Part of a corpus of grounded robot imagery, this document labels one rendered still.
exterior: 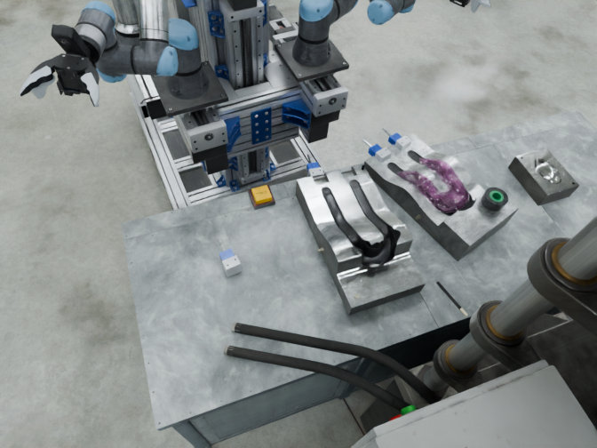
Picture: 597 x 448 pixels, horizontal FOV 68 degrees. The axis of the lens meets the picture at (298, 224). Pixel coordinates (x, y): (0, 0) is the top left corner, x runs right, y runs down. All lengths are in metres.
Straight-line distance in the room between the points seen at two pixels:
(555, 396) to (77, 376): 2.00
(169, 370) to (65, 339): 1.12
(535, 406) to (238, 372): 0.85
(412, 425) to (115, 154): 2.61
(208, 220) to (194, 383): 0.56
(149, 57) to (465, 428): 1.10
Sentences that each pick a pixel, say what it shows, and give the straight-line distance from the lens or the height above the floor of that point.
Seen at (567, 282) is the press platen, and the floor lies 1.54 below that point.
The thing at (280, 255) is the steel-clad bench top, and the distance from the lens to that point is 1.51.
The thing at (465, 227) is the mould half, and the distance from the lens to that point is 1.58.
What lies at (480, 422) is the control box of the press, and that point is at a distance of 0.72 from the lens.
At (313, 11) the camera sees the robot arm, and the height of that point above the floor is 1.25.
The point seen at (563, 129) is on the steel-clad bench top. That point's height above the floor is 0.80.
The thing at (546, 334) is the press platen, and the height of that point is 1.29.
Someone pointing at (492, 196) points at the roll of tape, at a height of 0.93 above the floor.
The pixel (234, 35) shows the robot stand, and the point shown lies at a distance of 1.71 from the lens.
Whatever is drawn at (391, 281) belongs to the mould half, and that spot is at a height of 0.86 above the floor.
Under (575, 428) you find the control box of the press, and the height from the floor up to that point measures 1.47.
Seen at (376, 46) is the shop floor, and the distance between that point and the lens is 3.82.
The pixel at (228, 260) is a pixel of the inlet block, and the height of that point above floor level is 0.85.
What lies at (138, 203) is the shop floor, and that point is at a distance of 2.73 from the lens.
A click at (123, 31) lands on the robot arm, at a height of 1.28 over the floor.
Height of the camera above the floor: 2.12
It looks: 57 degrees down
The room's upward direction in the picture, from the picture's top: 5 degrees clockwise
